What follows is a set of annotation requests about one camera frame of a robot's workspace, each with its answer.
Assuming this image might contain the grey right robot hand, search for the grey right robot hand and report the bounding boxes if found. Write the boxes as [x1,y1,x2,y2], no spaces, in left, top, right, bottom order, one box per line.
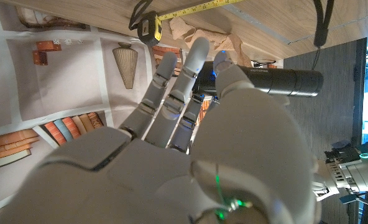
[0,36,323,224]

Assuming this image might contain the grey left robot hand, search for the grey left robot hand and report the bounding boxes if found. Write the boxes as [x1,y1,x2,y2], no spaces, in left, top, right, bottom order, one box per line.
[311,141,368,202]

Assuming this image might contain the black flashlight with lanyard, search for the black flashlight with lanyard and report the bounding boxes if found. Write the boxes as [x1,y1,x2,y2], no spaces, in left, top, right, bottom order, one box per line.
[191,0,336,98]

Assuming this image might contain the beige stocking cloth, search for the beige stocking cloth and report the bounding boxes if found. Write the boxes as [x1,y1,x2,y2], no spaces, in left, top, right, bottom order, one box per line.
[168,17,254,68]

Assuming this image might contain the yellow measuring tape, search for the yellow measuring tape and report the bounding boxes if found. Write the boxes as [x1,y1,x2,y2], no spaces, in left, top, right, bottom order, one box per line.
[128,0,246,47]

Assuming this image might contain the printed bookshelf backdrop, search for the printed bookshelf backdrop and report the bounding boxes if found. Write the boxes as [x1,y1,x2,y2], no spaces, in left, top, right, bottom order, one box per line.
[0,0,284,215]

